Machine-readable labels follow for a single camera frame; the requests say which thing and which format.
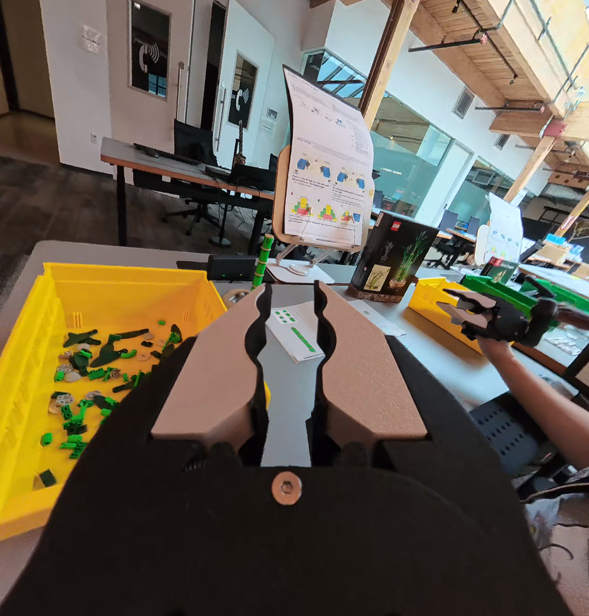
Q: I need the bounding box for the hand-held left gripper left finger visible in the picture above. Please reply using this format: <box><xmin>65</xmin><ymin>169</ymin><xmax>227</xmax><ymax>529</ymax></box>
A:
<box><xmin>151</xmin><ymin>283</ymin><xmax>272</xmax><ymax>466</ymax></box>

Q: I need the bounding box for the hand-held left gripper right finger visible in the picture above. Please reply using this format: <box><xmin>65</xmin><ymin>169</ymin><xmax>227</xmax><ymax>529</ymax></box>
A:
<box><xmin>305</xmin><ymin>280</ymin><xmax>428</xmax><ymax>466</ymax></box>

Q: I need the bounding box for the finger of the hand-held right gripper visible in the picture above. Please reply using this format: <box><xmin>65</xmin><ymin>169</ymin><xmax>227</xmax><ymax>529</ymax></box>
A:
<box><xmin>448</xmin><ymin>307</ymin><xmax>491</xmax><ymax>332</ymax></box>
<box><xmin>440</xmin><ymin>288</ymin><xmax>498</xmax><ymax>312</ymax></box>

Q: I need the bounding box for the pile of toy brick pieces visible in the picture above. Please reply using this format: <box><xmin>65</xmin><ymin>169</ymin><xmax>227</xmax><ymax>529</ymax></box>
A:
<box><xmin>32</xmin><ymin>319</ymin><xmax>184</xmax><ymax>489</ymax></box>

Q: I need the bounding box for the yellow plastic parts bin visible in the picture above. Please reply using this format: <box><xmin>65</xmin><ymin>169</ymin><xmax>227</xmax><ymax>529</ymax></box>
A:
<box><xmin>0</xmin><ymin>262</ymin><xmax>271</xmax><ymax>542</ymax></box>
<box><xmin>407</xmin><ymin>278</ymin><xmax>486</xmax><ymax>355</ymax></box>

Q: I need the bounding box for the person's right forearm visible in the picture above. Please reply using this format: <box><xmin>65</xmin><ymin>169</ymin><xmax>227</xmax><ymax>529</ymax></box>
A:
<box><xmin>494</xmin><ymin>354</ymin><xmax>589</xmax><ymax>471</ymax></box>

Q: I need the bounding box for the grey desk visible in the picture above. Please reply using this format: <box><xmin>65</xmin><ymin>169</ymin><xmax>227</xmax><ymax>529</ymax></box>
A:
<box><xmin>0</xmin><ymin>241</ymin><xmax>580</xmax><ymax>616</ymax></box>

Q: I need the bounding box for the printed task sheet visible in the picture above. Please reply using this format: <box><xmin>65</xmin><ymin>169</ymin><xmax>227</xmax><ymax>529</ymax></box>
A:
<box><xmin>282</xmin><ymin>65</ymin><xmax>375</xmax><ymax>242</ymax></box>

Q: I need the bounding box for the wooden office desk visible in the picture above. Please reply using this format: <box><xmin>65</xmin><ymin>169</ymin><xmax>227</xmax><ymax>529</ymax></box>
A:
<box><xmin>100</xmin><ymin>136</ymin><xmax>277</xmax><ymax>247</ymax></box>

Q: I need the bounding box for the person's right hand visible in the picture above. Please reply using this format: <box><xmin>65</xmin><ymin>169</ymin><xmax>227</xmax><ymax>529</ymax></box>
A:
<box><xmin>475</xmin><ymin>335</ymin><xmax>516</xmax><ymax>366</ymax></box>

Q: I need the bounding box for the green plastic bin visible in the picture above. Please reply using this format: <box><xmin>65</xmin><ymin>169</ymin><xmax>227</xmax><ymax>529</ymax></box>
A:
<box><xmin>460</xmin><ymin>273</ymin><xmax>589</xmax><ymax>319</ymax></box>

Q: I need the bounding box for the small toy set box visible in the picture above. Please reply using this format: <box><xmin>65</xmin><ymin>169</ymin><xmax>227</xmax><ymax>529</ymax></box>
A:
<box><xmin>479</xmin><ymin>257</ymin><xmax>520</xmax><ymax>285</ymax></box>

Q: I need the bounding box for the white sheet on stand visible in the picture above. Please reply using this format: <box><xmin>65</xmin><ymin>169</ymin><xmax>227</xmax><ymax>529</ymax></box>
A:
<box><xmin>474</xmin><ymin>192</ymin><xmax>524</xmax><ymax>264</ymax></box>

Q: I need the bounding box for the black toy set box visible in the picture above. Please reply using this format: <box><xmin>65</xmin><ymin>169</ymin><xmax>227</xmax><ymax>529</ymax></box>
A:
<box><xmin>349</xmin><ymin>211</ymin><xmax>440</xmax><ymax>304</ymax></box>

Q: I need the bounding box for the black framed sign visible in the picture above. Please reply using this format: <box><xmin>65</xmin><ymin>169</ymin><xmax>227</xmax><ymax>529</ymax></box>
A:
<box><xmin>563</xmin><ymin>346</ymin><xmax>589</xmax><ymax>406</ymax></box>

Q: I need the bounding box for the building instruction booklet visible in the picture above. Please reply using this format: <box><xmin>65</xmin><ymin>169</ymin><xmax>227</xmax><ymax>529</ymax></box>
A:
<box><xmin>265</xmin><ymin>298</ymin><xmax>407</xmax><ymax>364</ymax></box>

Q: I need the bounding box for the black power box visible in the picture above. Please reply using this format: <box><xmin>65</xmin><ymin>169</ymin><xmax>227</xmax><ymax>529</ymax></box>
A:
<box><xmin>206</xmin><ymin>254</ymin><xmax>257</xmax><ymax>283</ymax></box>

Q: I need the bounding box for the toy bamboo stalk in tan pot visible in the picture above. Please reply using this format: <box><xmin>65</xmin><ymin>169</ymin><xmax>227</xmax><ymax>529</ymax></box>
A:
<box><xmin>222</xmin><ymin>234</ymin><xmax>275</xmax><ymax>310</ymax></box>

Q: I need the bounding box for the person's printed shirt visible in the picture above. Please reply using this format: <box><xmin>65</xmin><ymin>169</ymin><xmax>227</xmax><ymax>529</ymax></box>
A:
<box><xmin>515</xmin><ymin>461</ymin><xmax>589</xmax><ymax>616</ymax></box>

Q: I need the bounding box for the black office chair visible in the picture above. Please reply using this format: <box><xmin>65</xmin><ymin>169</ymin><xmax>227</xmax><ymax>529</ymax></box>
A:
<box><xmin>162</xmin><ymin>119</ymin><xmax>229</xmax><ymax>237</ymax></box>

